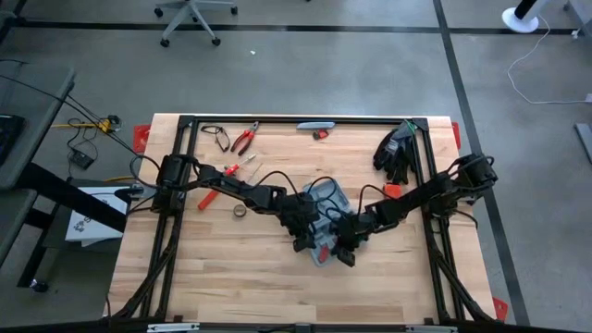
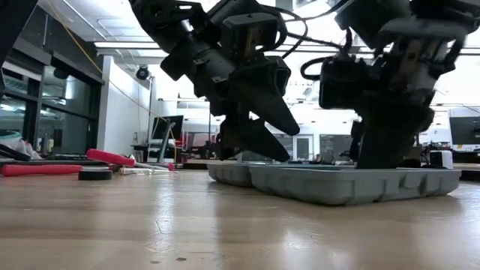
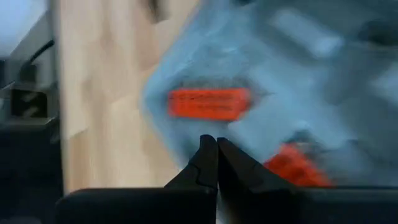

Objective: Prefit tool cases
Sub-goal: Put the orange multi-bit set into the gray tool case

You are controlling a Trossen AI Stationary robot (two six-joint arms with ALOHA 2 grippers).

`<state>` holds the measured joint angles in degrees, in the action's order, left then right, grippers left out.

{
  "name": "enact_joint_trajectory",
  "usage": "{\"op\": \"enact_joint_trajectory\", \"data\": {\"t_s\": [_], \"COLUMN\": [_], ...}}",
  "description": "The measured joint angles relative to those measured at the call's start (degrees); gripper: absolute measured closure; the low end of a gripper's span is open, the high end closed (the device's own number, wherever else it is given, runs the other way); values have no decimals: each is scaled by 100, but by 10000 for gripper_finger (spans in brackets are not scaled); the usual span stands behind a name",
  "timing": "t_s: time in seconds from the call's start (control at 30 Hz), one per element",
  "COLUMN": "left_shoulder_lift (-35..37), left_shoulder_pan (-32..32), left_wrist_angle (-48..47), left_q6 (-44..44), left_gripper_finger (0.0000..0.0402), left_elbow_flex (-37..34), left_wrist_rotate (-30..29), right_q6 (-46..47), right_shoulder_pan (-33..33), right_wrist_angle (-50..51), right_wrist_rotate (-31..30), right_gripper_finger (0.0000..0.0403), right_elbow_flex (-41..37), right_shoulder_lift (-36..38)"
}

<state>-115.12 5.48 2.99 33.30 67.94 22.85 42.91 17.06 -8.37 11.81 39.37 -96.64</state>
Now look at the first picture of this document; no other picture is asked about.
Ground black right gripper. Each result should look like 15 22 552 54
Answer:
333 210 376 268

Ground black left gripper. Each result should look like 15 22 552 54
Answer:
281 192 324 253

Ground grey plastic tool case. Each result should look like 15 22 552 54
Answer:
302 178 358 268

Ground clear handled screwdriver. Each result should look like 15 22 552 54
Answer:
246 161 265 185

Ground red handled pliers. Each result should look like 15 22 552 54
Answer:
229 120 261 157

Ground silver utility knife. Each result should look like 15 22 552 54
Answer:
296 120 337 131

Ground black safety glasses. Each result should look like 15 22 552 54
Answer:
200 124 231 154

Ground white paper box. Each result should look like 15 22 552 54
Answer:
64 186 130 247

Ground grey office chair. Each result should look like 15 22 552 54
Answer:
154 0 239 49

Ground grey desk foot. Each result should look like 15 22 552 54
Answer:
574 122 592 164

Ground grey desk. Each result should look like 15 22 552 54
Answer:
0 59 130 293

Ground white round floor stand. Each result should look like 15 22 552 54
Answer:
501 0 554 34

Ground black keyboard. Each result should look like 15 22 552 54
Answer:
0 114 26 167

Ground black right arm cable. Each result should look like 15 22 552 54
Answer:
355 183 394 218

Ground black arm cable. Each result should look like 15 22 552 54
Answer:
252 169 302 198
355 183 394 218

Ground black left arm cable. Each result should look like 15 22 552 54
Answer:
252 169 302 198

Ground silver bracket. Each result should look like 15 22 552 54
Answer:
405 325 459 333
146 322 201 333

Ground black aluminium frame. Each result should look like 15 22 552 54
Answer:
108 114 499 325

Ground yellow cable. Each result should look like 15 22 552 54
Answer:
49 117 116 134

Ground white floor cable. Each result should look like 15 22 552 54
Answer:
506 15 592 105

